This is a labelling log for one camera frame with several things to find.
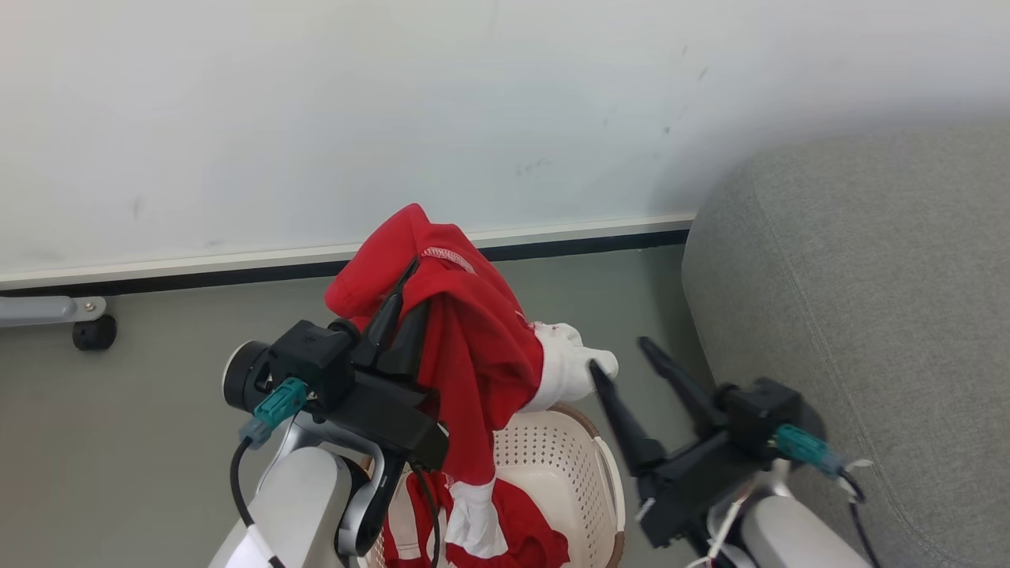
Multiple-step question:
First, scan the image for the white black baseboard strip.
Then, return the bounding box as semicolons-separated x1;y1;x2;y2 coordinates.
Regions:
0;211;697;297

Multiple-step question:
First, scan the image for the left gripper teal-plug black cable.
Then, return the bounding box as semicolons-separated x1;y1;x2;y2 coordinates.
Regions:
230;377;309;568

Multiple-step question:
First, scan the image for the red white-trimmed garment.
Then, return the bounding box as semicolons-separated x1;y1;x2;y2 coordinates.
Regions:
325;204;620;561

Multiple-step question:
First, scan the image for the right gripper teal-plug black cable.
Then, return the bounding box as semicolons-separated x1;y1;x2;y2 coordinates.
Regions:
776;424;881;568

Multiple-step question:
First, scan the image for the grey metal frame leg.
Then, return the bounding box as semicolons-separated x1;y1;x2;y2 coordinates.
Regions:
0;296;107;329

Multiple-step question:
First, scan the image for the beige perforated laundry basket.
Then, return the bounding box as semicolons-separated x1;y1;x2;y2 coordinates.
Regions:
359;402;627;568

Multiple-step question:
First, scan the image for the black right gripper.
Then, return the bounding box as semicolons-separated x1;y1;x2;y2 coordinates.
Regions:
588;337;807;550

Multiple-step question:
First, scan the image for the red white-striped garment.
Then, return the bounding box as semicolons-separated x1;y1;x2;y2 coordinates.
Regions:
383;469;570;568

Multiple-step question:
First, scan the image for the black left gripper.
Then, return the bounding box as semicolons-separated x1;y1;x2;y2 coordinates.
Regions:
268;260;451;474

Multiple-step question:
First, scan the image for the black caster wheel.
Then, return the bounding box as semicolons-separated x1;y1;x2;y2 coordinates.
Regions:
73;314;118;352

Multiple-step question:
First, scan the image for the grey fabric sofa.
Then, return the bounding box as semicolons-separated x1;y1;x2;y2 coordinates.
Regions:
683;118;1010;568

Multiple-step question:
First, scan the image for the red white wire bundle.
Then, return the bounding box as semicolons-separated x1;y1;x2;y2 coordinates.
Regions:
686;473;758;568

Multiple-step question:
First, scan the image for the gripper teal-plug black cable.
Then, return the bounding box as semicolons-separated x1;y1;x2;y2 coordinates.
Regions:
230;377;309;568
776;424;881;568

